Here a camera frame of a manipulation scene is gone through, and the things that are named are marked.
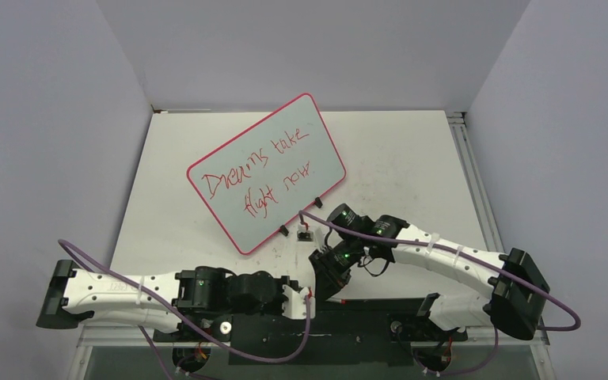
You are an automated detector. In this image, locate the purple cable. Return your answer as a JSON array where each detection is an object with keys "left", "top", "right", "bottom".
[
  {"left": 57, "top": 239, "right": 313, "bottom": 380},
  {"left": 298, "top": 211, "right": 582, "bottom": 378}
]

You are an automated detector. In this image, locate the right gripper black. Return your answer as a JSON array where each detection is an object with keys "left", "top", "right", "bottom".
[{"left": 309, "top": 234, "right": 363, "bottom": 305}]

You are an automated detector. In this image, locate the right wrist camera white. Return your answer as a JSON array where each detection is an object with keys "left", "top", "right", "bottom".
[{"left": 297, "top": 223, "right": 323, "bottom": 246}]

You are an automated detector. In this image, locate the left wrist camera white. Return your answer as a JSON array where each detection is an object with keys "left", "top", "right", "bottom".
[{"left": 282, "top": 285, "right": 315, "bottom": 320}]

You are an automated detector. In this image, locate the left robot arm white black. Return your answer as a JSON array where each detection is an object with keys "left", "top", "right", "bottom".
[{"left": 36, "top": 260, "right": 311, "bottom": 341}]

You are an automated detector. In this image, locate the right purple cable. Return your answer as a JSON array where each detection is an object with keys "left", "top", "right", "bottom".
[{"left": 298, "top": 211, "right": 582, "bottom": 378}]

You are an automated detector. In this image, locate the aluminium side rail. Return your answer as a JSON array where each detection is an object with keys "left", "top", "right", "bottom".
[{"left": 446, "top": 112, "right": 507, "bottom": 253}]

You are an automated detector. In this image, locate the pink framed whiteboard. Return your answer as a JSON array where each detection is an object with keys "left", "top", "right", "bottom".
[{"left": 186, "top": 93, "right": 347, "bottom": 255}]

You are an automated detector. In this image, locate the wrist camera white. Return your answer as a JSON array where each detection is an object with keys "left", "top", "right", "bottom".
[
  {"left": 282, "top": 285, "right": 315, "bottom": 320},
  {"left": 297, "top": 223, "right": 323, "bottom": 246}
]

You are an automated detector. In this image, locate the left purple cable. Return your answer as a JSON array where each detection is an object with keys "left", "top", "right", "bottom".
[{"left": 57, "top": 239, "right": 313, "bottom": 380}]

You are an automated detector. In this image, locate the aluminium front rail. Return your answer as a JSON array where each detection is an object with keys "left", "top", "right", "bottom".
[{"left": 77, "top": 323, "right": 550, "bottom": 348}]

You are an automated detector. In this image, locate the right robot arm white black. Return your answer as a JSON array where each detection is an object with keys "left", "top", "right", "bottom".
[{"left": 309, "top": 203, "right": 550, "bottom": 340}]

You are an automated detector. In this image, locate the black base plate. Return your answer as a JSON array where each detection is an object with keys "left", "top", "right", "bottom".
[{"left": 151, "top": 298, "right": 473, "bottom": 367}]

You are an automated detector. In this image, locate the white marker pen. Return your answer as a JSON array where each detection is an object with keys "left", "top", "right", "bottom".
[{"left": 326, "top": 298, "right": 347, "bottom": 305}]

